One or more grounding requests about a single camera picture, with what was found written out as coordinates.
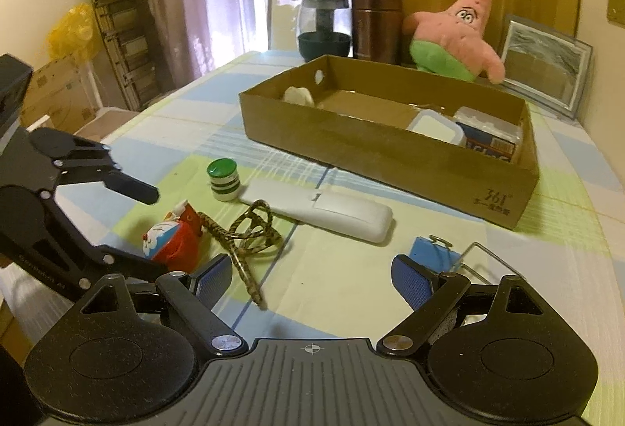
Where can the left wall socket plate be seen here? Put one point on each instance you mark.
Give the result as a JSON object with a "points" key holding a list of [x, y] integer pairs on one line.
{"points": [[616, 11]]}

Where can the cardboard carton on floor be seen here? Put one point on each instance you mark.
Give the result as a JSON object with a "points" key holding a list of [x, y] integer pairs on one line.
{"points": [[57, 90]]}

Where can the silver picture frame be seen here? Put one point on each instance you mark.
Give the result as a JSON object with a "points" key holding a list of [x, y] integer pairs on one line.
{"points": [[545, 66]]}

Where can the glass humidifier dark base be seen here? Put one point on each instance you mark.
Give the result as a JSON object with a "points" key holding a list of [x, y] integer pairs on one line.
{"points": [[324, 27]]}

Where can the pink Patrick star plush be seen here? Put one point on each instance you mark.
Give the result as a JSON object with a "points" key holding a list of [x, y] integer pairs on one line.
{"points": [[450, 43]]}

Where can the cream wooden chair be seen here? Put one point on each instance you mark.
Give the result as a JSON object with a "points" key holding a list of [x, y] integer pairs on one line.
{"points": [[281, 24]]}

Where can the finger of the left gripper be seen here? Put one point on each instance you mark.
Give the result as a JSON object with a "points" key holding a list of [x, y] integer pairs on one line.
{"points": [[78, 160], [60, 261]]}

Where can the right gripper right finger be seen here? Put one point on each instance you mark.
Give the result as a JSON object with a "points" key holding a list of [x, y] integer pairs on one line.
{"points": [[433, 297]]}

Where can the Doraemon red keychain toy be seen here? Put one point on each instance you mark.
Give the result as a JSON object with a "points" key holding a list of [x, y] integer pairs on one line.
{"points": [[174, 242]]}

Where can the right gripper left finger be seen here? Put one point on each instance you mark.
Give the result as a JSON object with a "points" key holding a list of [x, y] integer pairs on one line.
{"points": [[188, 308]]}

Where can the white square lidded container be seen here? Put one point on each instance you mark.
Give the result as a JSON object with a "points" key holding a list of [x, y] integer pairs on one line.
{"points": [[437, 126]]}

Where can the white remote control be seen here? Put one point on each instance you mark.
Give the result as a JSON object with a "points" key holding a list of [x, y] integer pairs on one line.
{"points": [[361, 219]]}

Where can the brown cardboard box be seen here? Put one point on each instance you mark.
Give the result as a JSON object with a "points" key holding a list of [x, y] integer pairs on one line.
{"points": [[359, 124]]}

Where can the clear plastic box with label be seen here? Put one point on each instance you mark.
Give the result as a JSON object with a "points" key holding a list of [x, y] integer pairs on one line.
{"points": [[490, 135]]}

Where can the green white cap stack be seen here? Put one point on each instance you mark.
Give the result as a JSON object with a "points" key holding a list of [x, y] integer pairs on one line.
{"points": [[224, 179]]}

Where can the wooden folding rack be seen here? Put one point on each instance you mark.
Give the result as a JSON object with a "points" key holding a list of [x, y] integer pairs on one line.
{"points": [[123, 29]]}

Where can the white round object in box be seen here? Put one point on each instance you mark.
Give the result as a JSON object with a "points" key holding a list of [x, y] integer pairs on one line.
{"points": [[299, 96]]}

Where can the yellow plastic bag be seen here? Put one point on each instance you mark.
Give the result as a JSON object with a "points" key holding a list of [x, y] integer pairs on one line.
{"points": [[75, 35]]}

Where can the blue binder clip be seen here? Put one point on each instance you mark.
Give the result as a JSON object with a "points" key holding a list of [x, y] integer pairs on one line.
{"points": [[434, 253]]}

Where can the brown thermos bottle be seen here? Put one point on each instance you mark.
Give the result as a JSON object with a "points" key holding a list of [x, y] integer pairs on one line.
{"points": [[377, 30]]}

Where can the metal wire holder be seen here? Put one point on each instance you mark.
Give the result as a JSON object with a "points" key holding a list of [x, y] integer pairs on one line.
{"points": [[482, 265]]}

